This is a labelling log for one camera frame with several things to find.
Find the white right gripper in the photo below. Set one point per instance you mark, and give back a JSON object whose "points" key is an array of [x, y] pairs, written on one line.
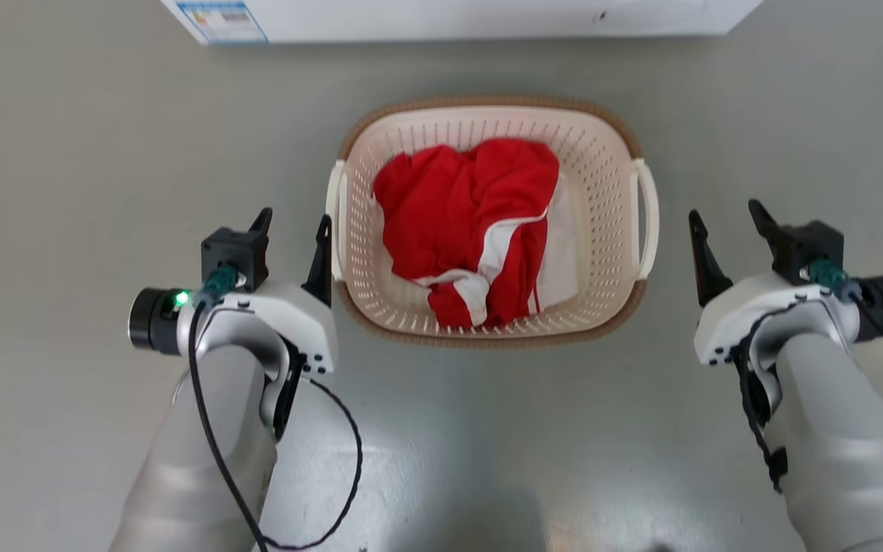
{"points": [[748, 314]]}

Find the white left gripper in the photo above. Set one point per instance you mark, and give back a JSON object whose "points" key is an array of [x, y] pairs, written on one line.
{"points": [[300, 314]]}

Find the cream plastic laundry basket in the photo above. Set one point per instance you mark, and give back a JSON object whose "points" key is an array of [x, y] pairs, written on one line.
{"points": [[602, 192]]}

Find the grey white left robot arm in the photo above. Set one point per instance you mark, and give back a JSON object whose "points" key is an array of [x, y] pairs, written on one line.
{"points": [[196, 460]]}

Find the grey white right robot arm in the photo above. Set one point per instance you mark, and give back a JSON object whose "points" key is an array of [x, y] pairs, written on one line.
{"points": [[832, 445]]}

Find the red garment with white stripe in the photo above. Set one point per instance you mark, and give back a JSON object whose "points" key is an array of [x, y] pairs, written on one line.
{"points": [[449, 207]]}

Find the blue energy label sticker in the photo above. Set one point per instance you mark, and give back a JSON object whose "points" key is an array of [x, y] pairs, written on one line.
{"points": [[223, 19]]}

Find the white front-load washing machine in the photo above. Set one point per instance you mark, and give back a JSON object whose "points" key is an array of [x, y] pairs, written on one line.
{"points": [[487, 17]]}

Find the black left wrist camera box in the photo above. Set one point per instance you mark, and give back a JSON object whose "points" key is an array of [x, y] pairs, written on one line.
{"points": [[238, 247]]}

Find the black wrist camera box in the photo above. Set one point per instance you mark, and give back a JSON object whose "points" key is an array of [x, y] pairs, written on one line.
{"points": [[813, 241], [238, 247]]}

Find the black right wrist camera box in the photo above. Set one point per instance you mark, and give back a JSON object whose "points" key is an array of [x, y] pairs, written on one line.
{"points": [[813, 241]]}

